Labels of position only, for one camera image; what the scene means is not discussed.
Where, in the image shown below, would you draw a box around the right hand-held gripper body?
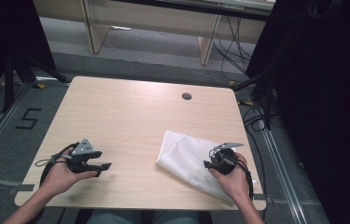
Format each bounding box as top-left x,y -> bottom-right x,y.
209,142 -> 245,175

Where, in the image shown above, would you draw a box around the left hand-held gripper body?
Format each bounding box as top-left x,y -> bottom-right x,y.
66,138 -> 97,174

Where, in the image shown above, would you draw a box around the white mesh laundry bag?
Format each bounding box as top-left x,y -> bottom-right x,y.
155,130 -> 259,204

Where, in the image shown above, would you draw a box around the person's right hand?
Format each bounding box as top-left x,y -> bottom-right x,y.
209,152 -> 253,202

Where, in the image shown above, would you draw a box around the person's left hand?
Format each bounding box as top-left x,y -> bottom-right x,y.
40,148 -> 98,196

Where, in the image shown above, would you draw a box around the person's legs in jeans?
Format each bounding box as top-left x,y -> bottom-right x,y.
86,209 -> 201,224

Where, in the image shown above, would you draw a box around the black metal stand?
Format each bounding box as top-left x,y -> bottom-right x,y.
231,69 -> 277,131
2,51 -> 72,114

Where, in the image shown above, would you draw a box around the grey floor tape strip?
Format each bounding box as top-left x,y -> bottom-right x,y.
0,176 -> 35,196

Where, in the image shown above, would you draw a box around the black curtain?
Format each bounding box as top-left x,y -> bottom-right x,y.
245,0 -> 350,224
0,0 -> 57,108

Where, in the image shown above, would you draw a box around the light wooden desk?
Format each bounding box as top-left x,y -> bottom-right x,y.
33,0 -> 277,66

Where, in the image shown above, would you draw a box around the right hand-held gripper cable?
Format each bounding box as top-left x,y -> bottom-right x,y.
233,158 -> 255,201

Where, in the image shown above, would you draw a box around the hand-held gripper cable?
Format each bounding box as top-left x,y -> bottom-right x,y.
35,142 -> 80,189
233,158 -> 255,201

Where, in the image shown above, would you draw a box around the left hand-held gripper cable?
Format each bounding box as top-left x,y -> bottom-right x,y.
35,142 -> 80,189

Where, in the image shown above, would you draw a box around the black floor cables tangle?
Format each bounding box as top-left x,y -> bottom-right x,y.
238,92 -> 287,133

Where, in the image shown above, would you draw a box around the hanging black cables bundle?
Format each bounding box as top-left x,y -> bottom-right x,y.
212,15 -> 255,82

